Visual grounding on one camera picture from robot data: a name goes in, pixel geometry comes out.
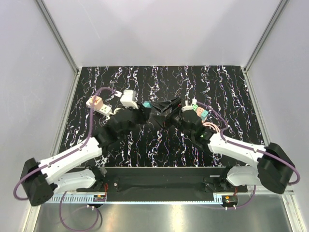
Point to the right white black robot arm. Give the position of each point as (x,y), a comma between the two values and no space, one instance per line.
(266,165)

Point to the beige cube adapter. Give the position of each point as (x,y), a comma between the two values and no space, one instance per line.
(95,102)

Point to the right aluminium frame post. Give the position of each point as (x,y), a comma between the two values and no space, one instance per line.
(266,33)

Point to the pink round power socket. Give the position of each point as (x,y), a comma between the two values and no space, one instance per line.
(199,111)

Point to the blue plug adapter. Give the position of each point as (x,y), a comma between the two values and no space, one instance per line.
(147,104)

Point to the slotted cable duct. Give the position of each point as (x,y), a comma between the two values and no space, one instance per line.
(78,198)

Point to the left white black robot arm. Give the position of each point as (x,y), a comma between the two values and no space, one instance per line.
(38,178)

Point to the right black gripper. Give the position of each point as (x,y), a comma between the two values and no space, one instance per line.
(164,106)

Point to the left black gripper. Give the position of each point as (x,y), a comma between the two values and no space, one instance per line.
(144,114)

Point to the green USB charger cube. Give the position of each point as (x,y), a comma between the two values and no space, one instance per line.
(195,106)

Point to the teal plug adapter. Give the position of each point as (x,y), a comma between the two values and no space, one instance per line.
(204,114)

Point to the aluminium frame post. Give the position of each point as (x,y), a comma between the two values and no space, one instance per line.
(266,33)
(56,34)

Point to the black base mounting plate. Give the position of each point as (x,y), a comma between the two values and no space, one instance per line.
(162,185)

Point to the left aluminium frame post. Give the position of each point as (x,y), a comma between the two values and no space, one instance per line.
(56,34)

